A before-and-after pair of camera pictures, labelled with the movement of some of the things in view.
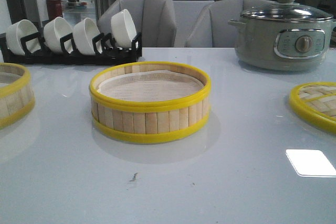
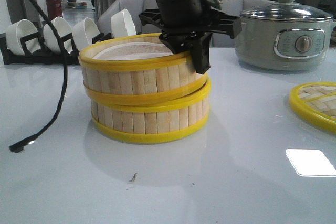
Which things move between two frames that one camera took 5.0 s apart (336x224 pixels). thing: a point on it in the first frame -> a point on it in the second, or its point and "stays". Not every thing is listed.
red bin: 54,8 stays
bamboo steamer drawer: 149,102 stays
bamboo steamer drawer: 17,98 -> 147,80
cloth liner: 7,78 -> 133,50
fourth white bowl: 123,29 stays
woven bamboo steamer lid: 315,103 stays
